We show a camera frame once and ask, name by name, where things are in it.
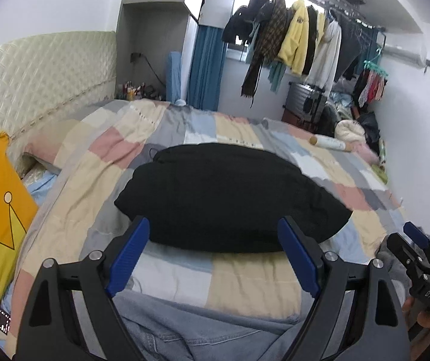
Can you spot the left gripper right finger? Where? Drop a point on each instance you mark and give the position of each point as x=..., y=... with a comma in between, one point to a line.
x=375, y=328

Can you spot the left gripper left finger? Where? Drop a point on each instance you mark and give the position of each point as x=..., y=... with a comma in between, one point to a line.
x=50, y=328

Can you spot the black jacket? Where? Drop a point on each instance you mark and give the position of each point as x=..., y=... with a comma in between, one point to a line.
x=222, y=198

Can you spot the pile of clothes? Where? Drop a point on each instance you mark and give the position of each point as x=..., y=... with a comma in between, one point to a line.
x=340, y=119

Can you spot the person's right hand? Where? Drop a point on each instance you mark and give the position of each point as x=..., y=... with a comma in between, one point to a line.
x=429, y=323

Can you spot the patchwork pastel quilt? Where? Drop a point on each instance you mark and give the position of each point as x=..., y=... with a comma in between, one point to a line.
x=213, y=282

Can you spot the blue denim jeans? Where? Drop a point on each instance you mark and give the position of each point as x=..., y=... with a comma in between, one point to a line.
x=166, y=330

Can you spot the cream cylindrical bolster pillow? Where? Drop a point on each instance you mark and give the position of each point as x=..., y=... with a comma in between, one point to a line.
x=330, y=143

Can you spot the teal clip hanger with socks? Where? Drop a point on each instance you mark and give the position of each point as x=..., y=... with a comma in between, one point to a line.
x=373, y=81

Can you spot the grey hard-shell suitcase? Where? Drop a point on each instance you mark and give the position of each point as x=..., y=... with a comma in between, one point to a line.
x=304, y=105

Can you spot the cream quilted headboard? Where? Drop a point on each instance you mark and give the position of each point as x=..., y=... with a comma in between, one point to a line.
x=47, y=75

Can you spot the blue window curtain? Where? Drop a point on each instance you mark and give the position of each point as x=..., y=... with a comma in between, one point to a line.
x=208, y=60

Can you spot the white air conditioner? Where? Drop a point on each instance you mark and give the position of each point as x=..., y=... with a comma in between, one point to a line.
x=417, y=57

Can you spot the white hooded sweatshirt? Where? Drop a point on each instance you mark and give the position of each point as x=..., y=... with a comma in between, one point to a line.
x=322, y=72

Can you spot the teal hanging garment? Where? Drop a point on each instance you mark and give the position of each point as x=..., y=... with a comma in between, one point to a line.
x=276, y=74

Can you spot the yellow fleece jacket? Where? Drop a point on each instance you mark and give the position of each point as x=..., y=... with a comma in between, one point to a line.
x=294, y=47

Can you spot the brown plaid scarf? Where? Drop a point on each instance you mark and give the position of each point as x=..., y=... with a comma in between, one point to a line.
x=268, y=42

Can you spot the grey wall cabinet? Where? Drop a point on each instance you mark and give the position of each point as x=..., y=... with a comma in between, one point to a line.
x=148, y=31

